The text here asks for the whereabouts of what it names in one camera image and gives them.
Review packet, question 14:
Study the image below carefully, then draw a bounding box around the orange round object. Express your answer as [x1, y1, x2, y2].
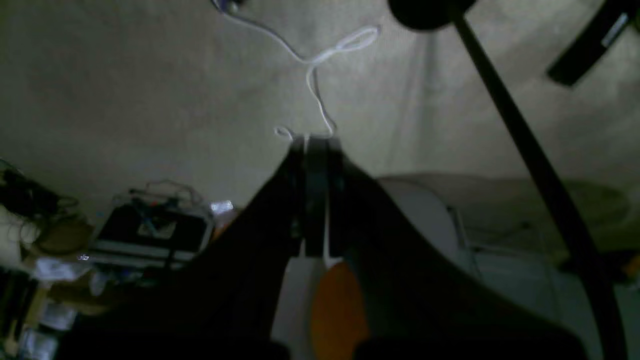
[309, 262, 371, 360]

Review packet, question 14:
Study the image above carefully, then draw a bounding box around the black pole stand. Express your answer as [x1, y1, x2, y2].
[388, 0, 629, 360]

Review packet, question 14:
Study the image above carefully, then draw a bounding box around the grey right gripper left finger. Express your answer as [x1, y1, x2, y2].
[55, 137, 304, 360]

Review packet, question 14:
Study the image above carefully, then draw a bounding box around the white cable on floor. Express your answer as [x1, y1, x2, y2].
[212, 0, 381, 142]

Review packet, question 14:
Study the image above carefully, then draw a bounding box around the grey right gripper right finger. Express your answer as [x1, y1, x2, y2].
[327, 140, 588, 360]

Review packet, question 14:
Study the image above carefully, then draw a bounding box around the black electronics box on floor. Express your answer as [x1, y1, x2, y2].
[87, 198, 214, 269]

